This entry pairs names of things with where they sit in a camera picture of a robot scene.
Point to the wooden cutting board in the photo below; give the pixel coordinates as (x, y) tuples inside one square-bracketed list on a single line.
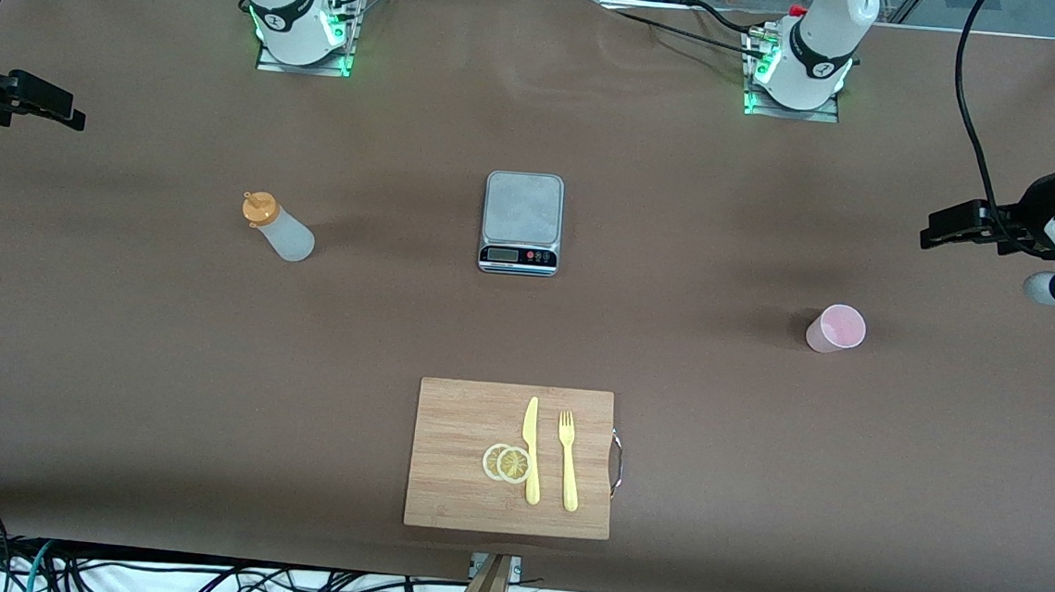
[(449, 495)]

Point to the yellow plastic knife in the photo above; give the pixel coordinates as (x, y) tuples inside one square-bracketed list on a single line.
[(533, 482)]

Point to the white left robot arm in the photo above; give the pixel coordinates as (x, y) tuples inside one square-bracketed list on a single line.
[(813, 56)]

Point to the metal table edge bracket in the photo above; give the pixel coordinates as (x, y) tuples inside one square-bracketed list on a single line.
[(516, 569)]

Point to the translucent sauce bottle orange cap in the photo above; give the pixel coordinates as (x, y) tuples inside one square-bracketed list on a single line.
[(290, 240)]

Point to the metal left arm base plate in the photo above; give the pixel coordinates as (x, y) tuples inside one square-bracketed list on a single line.
[(828, 115)]

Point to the yellow plastic fork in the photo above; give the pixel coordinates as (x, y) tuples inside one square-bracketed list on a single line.
[(570, 485)]

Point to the lemon slice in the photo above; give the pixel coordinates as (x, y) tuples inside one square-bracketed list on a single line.
[(489, 461), (513, 465)]

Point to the brown table cover sheet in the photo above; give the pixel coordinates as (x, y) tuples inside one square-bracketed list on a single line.
[(115, 351)]

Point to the silver digital kitchen scale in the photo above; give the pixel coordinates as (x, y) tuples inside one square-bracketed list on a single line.
[(522, 207)]

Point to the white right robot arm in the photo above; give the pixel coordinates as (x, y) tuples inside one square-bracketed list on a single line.
[(287, 10)]

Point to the pink plastic cup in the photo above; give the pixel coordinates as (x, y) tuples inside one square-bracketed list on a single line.
[(836, 329)]

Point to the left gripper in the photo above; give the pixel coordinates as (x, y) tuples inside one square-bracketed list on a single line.
[(1038, 204)]

